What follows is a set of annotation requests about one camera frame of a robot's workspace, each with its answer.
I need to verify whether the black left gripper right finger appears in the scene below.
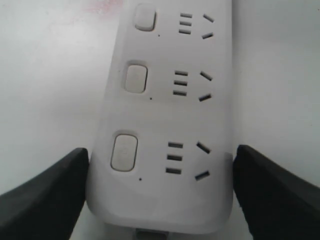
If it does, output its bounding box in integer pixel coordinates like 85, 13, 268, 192
233, 145, 320, 240

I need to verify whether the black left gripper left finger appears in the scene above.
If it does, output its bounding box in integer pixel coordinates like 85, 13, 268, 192
0, 148, 89, 240

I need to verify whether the white power strip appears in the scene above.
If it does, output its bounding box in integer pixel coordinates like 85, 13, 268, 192
86, 0, 233, 235

